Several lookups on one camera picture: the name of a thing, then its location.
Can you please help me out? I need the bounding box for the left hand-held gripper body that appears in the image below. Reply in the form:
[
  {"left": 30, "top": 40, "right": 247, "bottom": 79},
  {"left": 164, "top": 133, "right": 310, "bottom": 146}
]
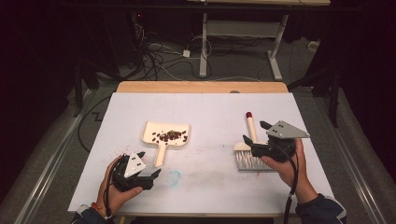
[{"left": 111, "top": 151, "right": 155, "bottom": 192}]

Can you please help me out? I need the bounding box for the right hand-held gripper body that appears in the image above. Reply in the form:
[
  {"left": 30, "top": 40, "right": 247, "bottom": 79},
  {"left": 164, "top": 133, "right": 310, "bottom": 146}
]
[{"left": 250, "top": 119, "right": 311, "bottom": 163}]

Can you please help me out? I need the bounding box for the cream hand brush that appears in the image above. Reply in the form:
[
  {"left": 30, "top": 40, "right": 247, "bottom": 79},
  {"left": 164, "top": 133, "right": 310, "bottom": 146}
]
[{"left": 233, "top": 111, "right": 277, "bottom": 173}]

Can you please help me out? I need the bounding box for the cream plastic dustpan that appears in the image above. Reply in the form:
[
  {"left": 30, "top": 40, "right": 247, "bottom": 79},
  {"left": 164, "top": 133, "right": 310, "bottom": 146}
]
[{"left": 140, "top": 120, "right": 191, "bottom": 168}]

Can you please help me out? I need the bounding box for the pile of red beans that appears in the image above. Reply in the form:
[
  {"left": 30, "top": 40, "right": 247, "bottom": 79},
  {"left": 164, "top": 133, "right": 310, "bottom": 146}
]
[{"left": 151, "top": 129, "right": 189, "bottom": 145}]

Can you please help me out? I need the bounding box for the person's left hand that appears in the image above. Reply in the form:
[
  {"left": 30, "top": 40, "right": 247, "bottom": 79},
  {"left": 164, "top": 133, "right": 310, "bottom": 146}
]
[{"left": 96, "top": 154, "right": 145, "bottom": 216}]

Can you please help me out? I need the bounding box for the person's right hand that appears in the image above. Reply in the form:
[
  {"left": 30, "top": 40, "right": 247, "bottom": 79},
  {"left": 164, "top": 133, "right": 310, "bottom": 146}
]
[{"left": 260, "top": 137, "right": 313, "bottom": 196}]

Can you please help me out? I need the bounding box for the black stand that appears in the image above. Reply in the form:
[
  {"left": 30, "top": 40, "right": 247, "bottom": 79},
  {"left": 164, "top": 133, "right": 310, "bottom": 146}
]
[
  {"left": 287, "top": 66, "right": 341, "bottom": 129},
  {"left": 72, "top": 66, "right": 101, "bottom": 119}
]

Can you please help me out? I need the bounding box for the white floor socket box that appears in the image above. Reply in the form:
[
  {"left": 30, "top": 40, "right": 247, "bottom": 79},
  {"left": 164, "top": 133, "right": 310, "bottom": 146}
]
[{"left": 307, "top": 39, "right": 321, "bottom": 53}]

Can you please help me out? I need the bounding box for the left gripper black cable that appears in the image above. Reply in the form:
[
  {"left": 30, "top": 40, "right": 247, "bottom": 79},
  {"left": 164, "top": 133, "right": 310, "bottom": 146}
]
[{"left": 103, "top": 160, "right": 120, "bottom": 220}]

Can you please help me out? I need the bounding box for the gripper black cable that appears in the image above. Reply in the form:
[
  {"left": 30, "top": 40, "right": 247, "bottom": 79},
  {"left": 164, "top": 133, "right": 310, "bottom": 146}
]
[
  {"left": 103, "top": 160, "right": 120, "bottom": 220},
  {"left": 274, "top": 143, "right": 300, "bottom": 224}
]

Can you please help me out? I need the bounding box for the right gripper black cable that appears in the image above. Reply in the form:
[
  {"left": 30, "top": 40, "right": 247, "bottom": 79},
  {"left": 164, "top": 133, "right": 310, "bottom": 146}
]
[{"left": 274, "top": 143, "right": 300, "bottom": 224}]

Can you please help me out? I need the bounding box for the black floor cable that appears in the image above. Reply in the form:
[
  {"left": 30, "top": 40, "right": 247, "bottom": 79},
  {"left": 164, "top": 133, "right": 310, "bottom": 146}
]
[{"left": 77, "top": 94, "right": 112, "bottom": 154}]

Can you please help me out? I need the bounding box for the metal floor rail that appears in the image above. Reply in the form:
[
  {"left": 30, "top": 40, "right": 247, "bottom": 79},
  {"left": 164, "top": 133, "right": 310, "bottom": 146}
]
[
  {"left": 13, "top": 89, "right": 95, "bottom": 224},
  {"left": 313, "top": 95, "right": 390, "bottom": 224}
]

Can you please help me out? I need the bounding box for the bundle of floor cables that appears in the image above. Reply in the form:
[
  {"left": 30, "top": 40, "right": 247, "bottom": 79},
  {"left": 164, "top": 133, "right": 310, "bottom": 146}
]
[{"left": 130, "top": 12, "right": 265, "bottom": 82}]

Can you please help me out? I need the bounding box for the white table frame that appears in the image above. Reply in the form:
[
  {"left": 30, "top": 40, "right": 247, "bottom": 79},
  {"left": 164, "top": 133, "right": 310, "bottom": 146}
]
[{"left": 186, "top": 0, "right": 332, "bottom": 82}]

